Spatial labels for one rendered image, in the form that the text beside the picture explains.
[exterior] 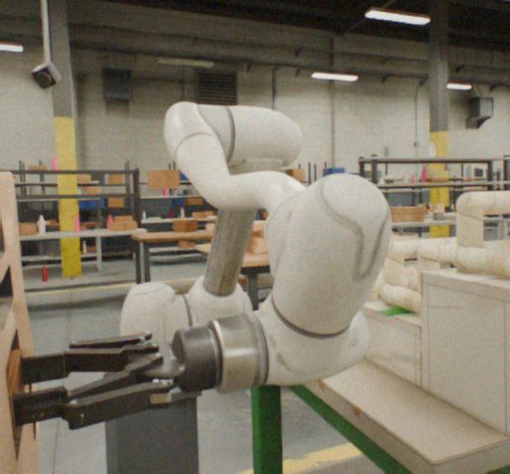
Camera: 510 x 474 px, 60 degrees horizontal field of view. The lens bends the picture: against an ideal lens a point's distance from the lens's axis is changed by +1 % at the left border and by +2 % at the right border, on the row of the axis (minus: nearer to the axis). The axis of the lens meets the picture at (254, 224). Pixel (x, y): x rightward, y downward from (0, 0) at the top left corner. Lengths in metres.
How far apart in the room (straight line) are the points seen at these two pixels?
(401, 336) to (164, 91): 11.59
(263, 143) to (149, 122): 10.93
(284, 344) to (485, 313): 0.24
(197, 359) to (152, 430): 0.84
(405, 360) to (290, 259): 0.33
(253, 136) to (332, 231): 0.58
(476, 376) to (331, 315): 0.23
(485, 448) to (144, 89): 11.73
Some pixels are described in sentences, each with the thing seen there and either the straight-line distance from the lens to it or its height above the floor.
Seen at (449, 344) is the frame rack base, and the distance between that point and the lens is 0.66.
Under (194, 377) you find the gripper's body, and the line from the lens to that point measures 0.52.
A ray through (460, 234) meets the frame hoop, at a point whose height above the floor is 1.15.
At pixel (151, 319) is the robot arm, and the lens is 1.28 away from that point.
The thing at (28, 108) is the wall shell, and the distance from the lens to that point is 11.84.
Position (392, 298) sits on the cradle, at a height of 1.04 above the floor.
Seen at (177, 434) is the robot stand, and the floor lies 0.58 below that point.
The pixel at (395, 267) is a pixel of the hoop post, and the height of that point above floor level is 1.09.
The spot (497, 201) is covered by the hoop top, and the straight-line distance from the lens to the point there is 0.69.
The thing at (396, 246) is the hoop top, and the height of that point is 1.12.
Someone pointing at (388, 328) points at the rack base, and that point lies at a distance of 0.75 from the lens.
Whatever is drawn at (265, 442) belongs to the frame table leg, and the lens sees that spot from 1.07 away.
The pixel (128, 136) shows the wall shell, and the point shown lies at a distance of 11.75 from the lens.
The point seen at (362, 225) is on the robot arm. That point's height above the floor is 1.18.
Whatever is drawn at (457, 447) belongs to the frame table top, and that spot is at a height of 0.93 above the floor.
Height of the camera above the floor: 1.21
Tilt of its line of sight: 3 degrees down
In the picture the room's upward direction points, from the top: 2 degrees counter-clockwise
